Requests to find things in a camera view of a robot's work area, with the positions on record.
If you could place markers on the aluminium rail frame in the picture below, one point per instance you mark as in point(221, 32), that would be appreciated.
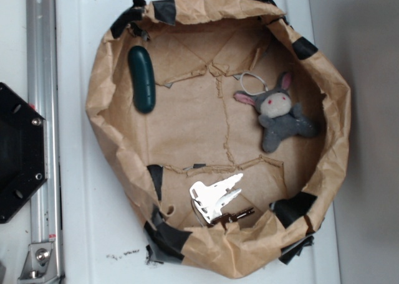
point(46, 211)

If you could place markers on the silver keys bunch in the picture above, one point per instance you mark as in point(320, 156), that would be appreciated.
point(209, 200)

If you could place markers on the white elastic loop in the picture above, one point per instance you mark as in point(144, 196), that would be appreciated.
point(252, 84)

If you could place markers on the gray plush bunny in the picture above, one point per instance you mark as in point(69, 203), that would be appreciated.
point(277, 115)

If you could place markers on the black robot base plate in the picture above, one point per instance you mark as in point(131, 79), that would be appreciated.
point(23, 160)

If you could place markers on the dark bronze key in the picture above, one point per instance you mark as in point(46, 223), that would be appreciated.
point(230, 218)

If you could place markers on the white tray board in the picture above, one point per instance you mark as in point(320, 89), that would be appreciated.
point(104, 241)

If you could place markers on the dark green oblong case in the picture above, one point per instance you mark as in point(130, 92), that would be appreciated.
point(143, 79)

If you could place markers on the brown paper bag bin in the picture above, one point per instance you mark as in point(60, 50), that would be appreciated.
point(198, 131)

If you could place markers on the metal corner bracket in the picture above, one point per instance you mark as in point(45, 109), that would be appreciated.
point(40, 265)

